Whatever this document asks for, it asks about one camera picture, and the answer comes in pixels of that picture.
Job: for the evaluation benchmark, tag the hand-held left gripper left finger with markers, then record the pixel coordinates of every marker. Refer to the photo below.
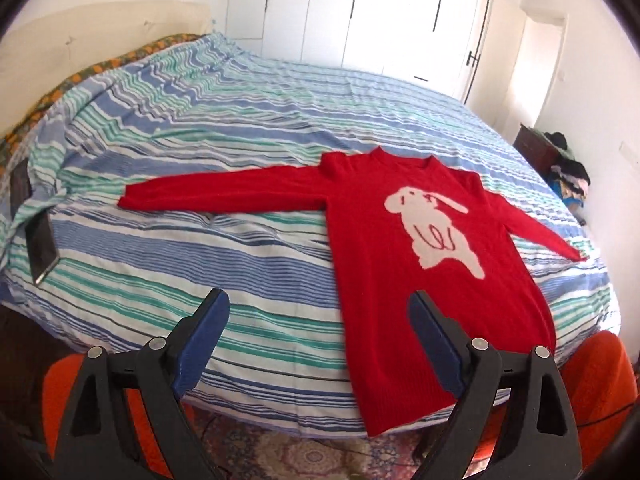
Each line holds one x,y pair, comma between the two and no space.
200,345

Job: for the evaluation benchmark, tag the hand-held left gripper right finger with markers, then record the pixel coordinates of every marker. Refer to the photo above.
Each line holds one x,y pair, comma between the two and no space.
435,345

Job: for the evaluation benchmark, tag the red sweater with white rabbit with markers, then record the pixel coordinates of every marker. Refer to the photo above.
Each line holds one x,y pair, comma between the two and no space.
370,260

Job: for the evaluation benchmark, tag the pile of clothes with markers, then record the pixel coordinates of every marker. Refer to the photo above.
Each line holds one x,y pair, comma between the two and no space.
570,175

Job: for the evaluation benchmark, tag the patterned rug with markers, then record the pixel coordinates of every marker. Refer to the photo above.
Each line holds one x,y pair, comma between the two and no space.
300,450

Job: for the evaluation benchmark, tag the orange pants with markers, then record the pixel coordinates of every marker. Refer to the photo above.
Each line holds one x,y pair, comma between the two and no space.
600,385

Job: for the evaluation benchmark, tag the black tablet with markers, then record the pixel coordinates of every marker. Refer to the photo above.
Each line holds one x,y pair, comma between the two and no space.
42,250

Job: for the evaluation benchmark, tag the dark wooden cabinet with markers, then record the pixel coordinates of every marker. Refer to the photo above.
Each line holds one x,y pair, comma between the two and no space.
535,147

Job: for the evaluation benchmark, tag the dark brown flat case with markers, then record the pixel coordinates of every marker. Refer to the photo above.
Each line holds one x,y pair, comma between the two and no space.
21,187

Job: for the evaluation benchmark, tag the blue green striped bedspread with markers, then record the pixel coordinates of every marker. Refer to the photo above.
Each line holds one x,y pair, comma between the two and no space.
250,110

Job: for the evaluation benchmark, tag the cream headboard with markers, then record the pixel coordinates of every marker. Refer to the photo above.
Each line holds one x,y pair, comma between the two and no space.
75,45

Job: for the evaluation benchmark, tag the white wardrobe doors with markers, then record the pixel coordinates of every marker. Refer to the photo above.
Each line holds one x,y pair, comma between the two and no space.
350,10

